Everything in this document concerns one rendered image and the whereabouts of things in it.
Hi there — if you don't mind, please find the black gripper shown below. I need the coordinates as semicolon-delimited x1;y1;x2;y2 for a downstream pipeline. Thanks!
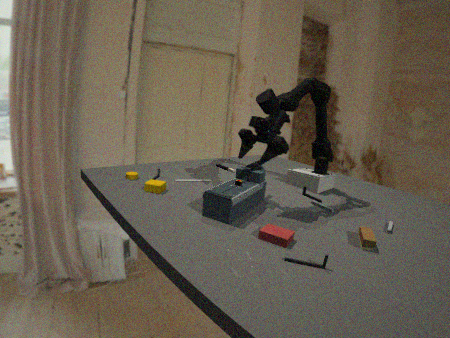
238;119;289;165

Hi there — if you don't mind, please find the red rectangular block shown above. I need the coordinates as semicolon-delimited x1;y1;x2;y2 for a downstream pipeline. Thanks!
258;224;295;248

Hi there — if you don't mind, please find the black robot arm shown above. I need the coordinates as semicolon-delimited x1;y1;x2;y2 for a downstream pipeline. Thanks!
249;78;333;175

